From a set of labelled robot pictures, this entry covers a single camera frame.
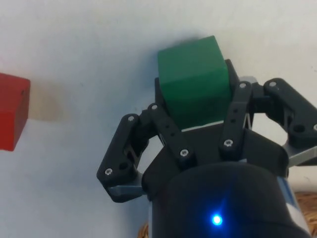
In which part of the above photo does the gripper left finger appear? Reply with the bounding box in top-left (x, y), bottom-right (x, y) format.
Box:
top-left (96, 77), bottom-right (198, 188)

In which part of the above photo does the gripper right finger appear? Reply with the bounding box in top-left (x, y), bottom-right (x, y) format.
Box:
top-left (217, 59), bottom-right (317, 160)

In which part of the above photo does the green cube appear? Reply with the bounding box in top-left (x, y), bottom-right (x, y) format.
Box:
top-left (157, 35), bottom-right (232, 131)

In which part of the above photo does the red cube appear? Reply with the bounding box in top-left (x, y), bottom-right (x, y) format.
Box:
top-left (0, 72), bottom-right (31, 152)

